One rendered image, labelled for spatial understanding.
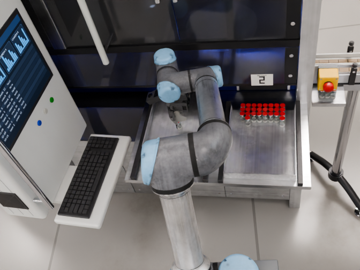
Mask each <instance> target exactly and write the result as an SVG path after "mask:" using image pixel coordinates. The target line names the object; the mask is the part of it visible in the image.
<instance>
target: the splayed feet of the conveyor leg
mask: <svg viewBox="0 0 360 270"><path fill-rule="evenodd" d="M313 161H316V162H317V163H319V164H320V165H321V166H323V167H324V168H325V169H326V170H327V171H328V178H329V179H330V180H332V181H334V182H339V183H340V185H341V186H342V187H343V189H344V190H345V191H346V193H347V194H348V196H349V198H350V199H351V201H352V202H353V203H354V205H355V206H356V209H355V211H354V213H355V215H356V216H357V217H359V218H360V198H359V197H358V195H357V194H356V192H355V191H354V189H353V188H352V187H351V185H350V184H349V183H348V181H347V180H346V179H345V178H344V177H343V173H344V171H343V169H342V170H341V173H340V174H339V175H335V174H333V173H332V166H333V165H332V164H330V163H329V162H328V161H327V160H325V159H324V158H323V157H321V156H320V155H318V154H316V153H315V152H313V151H310V162H313Z"/></svg>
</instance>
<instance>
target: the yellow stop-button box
mask: <svg viewBox="0 0 360 270"><path fill-rule="evenodd" d="M338 81H339V73H338V65H318V72H317V87H318V90H319V91H323V85H324V84H325V83H333V85H334V89H333V90H334V91H335V90H337V87H338Z"/></svg>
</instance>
